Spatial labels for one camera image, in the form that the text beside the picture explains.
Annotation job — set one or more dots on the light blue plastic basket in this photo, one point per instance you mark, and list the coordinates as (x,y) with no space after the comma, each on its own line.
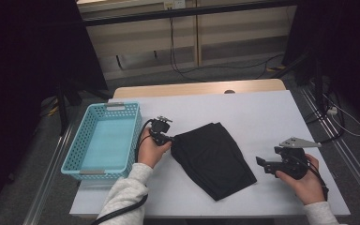
(106,143)

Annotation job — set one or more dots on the aluminium floor rail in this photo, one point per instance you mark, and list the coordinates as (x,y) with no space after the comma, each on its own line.
(351,159)
(48,179)

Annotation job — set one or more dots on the beige cabinet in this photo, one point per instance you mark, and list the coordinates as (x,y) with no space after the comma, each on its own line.
(143,37)

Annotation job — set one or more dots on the white wall socket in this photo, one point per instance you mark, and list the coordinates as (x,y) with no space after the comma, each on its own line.
(175,4)

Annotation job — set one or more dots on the black stand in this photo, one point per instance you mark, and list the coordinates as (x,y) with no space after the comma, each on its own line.
(63,115)
(318,84)

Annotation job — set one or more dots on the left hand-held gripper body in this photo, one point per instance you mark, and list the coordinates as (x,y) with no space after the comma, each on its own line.
(159,129)

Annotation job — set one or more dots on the black horizontal bar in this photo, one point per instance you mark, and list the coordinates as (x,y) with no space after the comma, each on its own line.
(181,12)

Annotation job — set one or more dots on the person's left hand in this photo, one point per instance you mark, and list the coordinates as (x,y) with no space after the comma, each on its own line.
(148,153)

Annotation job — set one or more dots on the person's right hand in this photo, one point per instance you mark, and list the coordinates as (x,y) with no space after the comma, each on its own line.
(309,187)

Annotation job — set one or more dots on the black curtain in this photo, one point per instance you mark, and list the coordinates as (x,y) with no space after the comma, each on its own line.
(350,37)
(28,62)

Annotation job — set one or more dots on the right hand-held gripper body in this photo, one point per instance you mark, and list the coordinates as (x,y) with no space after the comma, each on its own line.
(295,165)

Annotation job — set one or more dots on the black pants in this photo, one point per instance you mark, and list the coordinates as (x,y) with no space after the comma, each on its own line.
(212,159)

